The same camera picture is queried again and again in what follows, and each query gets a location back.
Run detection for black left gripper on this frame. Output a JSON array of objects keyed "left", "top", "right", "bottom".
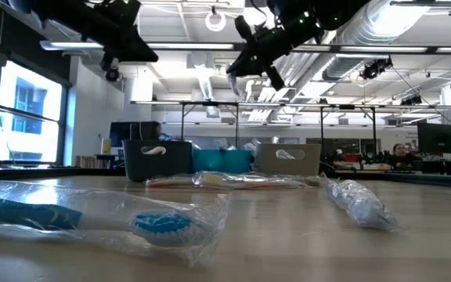
[{"left": 45, "top": 0, "right": 159, "bottom": 72}]

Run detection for black aluminium frame rail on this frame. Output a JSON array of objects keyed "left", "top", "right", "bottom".
[
  {"left": 0, "top": 166, "right": 127, "bottom": 184},
  {"left": 337, "top": 171, "right": 451, "bottom": 190}
]

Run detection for grey plastic bin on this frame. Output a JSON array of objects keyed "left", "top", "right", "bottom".
[{"left": 122, "top": 139, "right": 193, "bottom": 183}]

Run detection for black computer monitor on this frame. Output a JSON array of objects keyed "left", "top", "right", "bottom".
[
  {"left": 417, "top": 121, "right": 451, "bottom": 155},
  {"left": 110, "top": 121, "right": 153, "bottom": 148}
]

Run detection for silver ventilation duct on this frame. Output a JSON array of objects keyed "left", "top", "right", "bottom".
[{"left": 321, "top": 0, "right": 432, "bottom": 81}]

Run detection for person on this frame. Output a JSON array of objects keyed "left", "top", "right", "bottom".
[
  {"left": 388, "top": 143, "right": 417, "bottom": 168},
  {"left": 149, "top": 120, "right": 171, "bottom": 142}
]

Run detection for blue plastic bin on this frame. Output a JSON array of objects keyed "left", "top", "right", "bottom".
[{"left": 192, "top": 149, "right": 254, "bottom": 174}]

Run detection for white coiled cable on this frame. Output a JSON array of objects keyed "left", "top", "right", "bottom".
[{"left": 204, "top": 6, "right": 227, "bottom": 32}]

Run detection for white ceiling unit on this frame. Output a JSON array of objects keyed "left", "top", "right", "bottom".
[{"left": 243, "top": 0, "right": 277, "bottom": 29}]

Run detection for large window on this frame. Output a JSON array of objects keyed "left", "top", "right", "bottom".
[{"left": 0, "top": 58, "right": 76, "bottom": 166}]

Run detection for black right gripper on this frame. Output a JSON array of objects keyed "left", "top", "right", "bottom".
[{"left": 225, "top": 15, "right": 324, "bottom": 92}]

